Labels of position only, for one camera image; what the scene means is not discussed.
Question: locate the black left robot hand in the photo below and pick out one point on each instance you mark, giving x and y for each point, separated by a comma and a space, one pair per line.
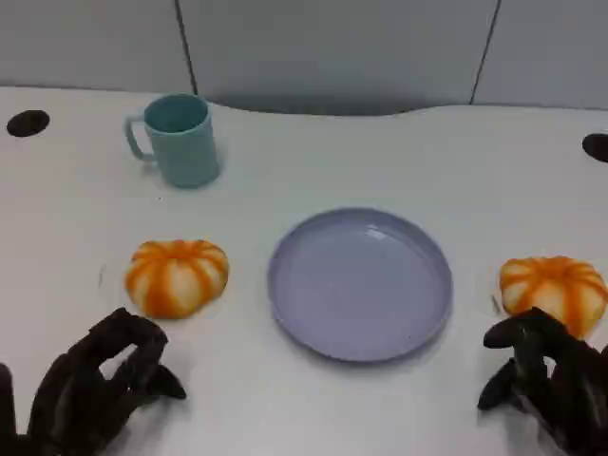
81, 380

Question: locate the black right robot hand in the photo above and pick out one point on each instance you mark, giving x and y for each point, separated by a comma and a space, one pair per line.
556, 375

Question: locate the orange and white toy bread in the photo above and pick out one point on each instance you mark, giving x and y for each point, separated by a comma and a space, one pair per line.
176, 278
556, 290

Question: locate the lilac plate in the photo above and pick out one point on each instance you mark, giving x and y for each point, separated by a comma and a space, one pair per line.
360, 285

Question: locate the pale green mug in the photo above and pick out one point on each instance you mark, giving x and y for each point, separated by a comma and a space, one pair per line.
181, 140

